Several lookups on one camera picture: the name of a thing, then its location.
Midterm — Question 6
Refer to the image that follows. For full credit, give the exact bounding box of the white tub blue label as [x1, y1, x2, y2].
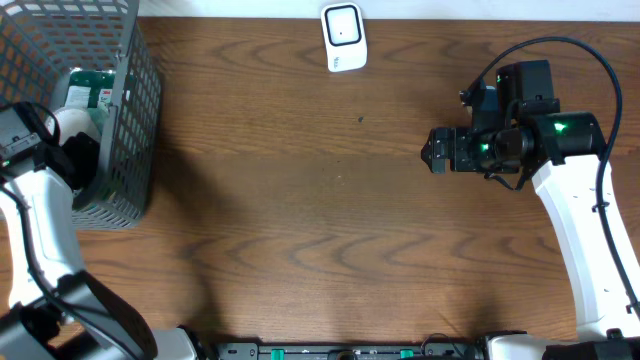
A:
[54, 107, 101, 145]

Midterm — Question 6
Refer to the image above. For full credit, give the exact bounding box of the mint green wipes pack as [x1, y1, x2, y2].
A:
[95, 100, 111, 132]

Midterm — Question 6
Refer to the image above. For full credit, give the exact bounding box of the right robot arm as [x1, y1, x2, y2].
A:
[421, 86, 639, 359]

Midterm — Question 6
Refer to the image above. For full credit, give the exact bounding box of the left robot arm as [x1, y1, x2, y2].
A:
[1, 101, 209, 359]

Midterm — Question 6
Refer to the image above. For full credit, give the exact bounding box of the white barcode scanner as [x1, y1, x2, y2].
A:
[320, 2, 368, 73]

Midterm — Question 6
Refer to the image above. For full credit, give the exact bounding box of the green box with label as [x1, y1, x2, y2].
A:
[65, 70, 116, 111]

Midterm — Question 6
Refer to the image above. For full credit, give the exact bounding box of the grey plastic mesh basket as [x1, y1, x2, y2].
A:
[1, 0, 162, 230]

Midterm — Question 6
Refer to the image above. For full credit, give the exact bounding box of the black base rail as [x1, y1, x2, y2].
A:
[214, 340, 485, 360]

